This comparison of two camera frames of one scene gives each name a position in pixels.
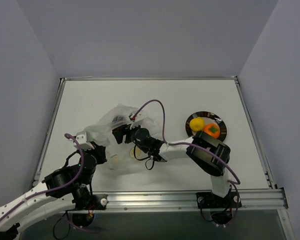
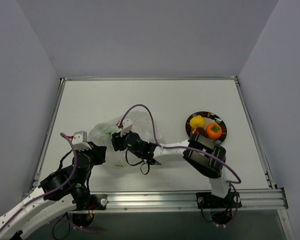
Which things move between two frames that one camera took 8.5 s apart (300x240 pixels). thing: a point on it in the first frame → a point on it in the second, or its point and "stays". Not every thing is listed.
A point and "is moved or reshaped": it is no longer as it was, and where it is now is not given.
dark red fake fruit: [119, 119] → [201, 130]
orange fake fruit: [212, 129] stays
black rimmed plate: [209, 117] stays
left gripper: [100, 152] stays
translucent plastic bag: [100, 131] is moved or reshaped
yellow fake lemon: [197, 124] stays
